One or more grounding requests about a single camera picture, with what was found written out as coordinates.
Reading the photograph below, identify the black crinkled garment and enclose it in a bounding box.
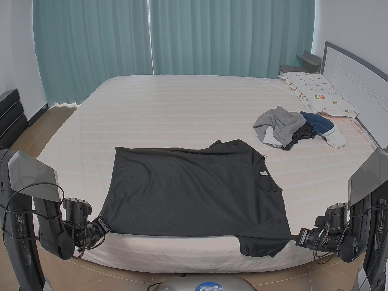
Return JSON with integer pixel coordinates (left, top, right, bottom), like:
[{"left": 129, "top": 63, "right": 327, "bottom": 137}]
[{"left": 281, "top": 121, "right": 317, "bottom": 151}]

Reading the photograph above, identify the grey garment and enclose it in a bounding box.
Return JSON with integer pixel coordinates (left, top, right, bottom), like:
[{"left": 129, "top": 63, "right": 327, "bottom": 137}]
[{"left": 253, "top": 106, "right": 306, "bottom": 147}]

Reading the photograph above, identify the white fleecy garment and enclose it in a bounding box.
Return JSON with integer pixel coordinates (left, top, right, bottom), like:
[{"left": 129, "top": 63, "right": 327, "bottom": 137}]
[{"left": 321, "top": 124, "right": 346, "bottom": 149}]

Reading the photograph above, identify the black T-shirt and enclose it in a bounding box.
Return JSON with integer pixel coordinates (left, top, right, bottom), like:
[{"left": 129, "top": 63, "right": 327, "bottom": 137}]
[{"left": 98, "top": 139, "right": 292, "bottom": 258}]

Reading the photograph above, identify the bed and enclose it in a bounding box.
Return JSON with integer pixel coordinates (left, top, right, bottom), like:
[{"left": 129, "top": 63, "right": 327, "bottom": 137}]
[{"left": 35, "top": 41, "right": 388, "bottom": 273}]

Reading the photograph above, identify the black cable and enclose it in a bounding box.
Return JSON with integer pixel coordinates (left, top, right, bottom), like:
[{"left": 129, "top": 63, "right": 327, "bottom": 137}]
[
  {"left": 1, "top": 183, "right": 66, "bottom": 239},
  {"left": 313, "top": 248, "right": 337, "bottom": 265},
  {"left": 73, "top": 236, "right": 105, "bottom": 259}
]

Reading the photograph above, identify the white printed pillow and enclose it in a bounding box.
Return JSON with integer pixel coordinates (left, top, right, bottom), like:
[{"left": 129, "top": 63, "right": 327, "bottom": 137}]
[{"left": 278, "top": 71, "right": 358, "bottom": 118}]

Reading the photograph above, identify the dark blue garment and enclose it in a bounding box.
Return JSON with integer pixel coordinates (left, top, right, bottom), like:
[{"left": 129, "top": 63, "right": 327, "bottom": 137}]
[{"left": 300, "top": 111, "right": 334, "bottom": 134}]

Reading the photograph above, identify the black chest of drawers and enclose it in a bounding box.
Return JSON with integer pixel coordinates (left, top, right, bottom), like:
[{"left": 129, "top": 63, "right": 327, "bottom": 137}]
[{"left": 0, "top": 90, "right": 30, "bottom": 150}]

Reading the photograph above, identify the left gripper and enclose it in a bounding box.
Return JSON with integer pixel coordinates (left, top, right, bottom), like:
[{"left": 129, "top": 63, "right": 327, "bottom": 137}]
[{"left": 86, "top": 215, "right": 113, "bottom": 247}]

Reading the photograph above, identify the grey bedside table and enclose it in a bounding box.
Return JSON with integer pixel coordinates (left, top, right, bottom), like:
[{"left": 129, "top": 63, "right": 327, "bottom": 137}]
[{"left": 279, "top": 50, "right": 322, "bottom": 78}]

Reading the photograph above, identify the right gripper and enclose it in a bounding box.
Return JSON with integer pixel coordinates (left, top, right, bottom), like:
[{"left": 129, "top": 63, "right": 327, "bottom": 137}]
[{"left": 296, "top": 227, "right": 328, "bottom": 251}]

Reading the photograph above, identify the blue-green curtain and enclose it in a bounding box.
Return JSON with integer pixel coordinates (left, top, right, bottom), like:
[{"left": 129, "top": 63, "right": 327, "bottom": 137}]
[
  {"left": 33, "top": 0, "right": 152, "bottom": 107},
  {"left": 150, "top": 0, "right": 316, "bottom": 78}
]

